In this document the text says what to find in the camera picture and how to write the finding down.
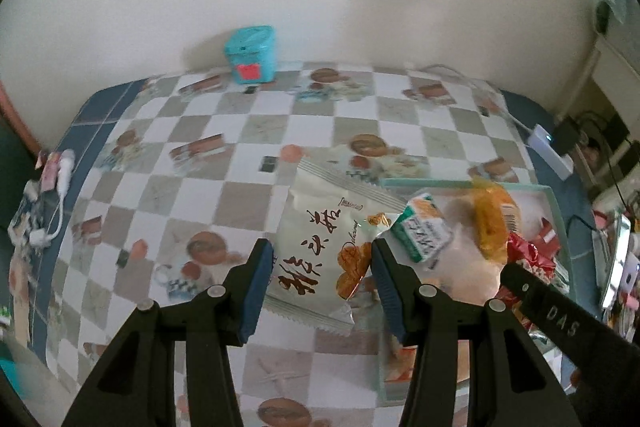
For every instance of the dark cabinet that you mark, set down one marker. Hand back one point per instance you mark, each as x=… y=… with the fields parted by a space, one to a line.
x=10 y=167

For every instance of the teal storage box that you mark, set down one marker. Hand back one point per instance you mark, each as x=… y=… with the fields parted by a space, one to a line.
x=10 y=369

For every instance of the shiny flat device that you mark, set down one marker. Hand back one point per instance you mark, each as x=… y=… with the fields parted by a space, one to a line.
x=619 y=262

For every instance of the crumpled patterned paper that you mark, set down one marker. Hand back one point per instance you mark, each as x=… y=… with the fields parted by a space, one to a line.
x=25 y=222

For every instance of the pinkish brown board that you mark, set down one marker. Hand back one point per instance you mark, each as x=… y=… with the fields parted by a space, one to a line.
x=15 y=117

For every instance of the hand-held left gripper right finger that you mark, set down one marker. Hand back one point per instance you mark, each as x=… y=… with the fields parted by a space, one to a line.
x=387 y=292

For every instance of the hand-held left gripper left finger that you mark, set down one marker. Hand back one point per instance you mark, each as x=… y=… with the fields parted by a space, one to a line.
x=256 y=292

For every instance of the brown cardboard strip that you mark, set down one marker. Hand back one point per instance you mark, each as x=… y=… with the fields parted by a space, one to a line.
x=19 y=292

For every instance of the white furniture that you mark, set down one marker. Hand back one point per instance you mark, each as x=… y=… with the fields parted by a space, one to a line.
x=617 y=72

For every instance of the round brown bun packet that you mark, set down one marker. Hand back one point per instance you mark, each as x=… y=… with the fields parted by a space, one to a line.
x=475 y=282

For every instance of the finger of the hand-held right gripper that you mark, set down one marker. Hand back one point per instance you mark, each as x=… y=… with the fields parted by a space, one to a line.
x=550 y=312

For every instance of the teal box with red label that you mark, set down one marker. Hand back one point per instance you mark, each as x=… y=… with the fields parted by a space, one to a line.
x=250 y=54

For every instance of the orange bread packet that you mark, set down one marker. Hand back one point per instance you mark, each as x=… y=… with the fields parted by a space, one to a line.
x=395 y=369

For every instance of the yellow packet with barcode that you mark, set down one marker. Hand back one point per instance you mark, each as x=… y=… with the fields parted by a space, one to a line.
x=492 y=222

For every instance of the white tray with teal rim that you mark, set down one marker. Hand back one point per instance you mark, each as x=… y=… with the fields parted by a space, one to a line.
x=537 y=202

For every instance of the white and green packet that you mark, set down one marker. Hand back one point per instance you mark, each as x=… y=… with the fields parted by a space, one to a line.
x=420 y=232

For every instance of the teal cloth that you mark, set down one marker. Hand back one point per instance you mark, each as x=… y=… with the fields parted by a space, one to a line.
x=615 y=2

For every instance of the small pink sachet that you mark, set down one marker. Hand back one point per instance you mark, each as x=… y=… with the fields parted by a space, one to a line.
x=50 y=169

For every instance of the white power bank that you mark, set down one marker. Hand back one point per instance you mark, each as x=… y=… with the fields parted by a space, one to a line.
x=550 y=149

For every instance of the large red snack packet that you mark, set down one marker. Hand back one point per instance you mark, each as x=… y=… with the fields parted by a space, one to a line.
x=530 y=259

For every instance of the checkered patterned tablecloth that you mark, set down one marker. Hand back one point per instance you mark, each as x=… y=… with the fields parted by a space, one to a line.
x=310 y=142

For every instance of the cream snack packet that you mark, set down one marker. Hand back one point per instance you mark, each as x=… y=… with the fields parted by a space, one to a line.
x=320 y=237

